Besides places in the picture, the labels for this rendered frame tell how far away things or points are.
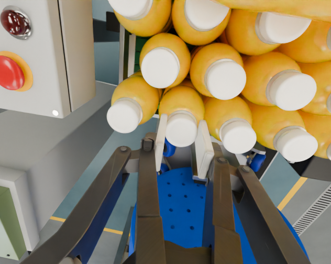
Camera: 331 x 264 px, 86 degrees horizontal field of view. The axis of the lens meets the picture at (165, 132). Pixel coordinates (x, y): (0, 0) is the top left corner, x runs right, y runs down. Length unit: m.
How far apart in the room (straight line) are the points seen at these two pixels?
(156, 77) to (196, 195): 0.24
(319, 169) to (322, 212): 2.02
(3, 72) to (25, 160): 0.43
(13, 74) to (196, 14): 0.20
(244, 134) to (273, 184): 1.75
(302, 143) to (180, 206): 0.21
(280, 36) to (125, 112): 0.17
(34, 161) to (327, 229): 2.64
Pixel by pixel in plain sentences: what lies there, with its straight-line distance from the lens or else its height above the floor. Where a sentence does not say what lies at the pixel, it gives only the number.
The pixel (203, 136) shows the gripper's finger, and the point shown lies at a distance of 0.18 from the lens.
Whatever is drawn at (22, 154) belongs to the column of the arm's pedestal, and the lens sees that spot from 0.69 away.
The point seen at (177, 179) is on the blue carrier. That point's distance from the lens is 0.38.
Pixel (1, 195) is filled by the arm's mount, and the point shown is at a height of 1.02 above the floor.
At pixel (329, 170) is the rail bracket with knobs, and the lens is 0.47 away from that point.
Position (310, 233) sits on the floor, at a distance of 2.70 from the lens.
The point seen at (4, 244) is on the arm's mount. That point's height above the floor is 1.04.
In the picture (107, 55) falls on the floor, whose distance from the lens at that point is 1.39.
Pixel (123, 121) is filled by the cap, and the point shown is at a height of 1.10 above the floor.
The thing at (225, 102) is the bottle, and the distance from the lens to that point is 0.26.
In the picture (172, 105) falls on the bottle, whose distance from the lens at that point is 0.23.
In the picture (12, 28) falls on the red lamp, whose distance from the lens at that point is 0.24.
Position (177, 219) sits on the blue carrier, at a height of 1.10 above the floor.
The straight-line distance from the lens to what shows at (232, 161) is 0.39.
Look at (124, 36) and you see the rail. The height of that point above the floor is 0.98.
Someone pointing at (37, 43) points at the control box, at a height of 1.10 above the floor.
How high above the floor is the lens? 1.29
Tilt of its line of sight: 62 degrees down
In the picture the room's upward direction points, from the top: 170 degrees counter-clockwise
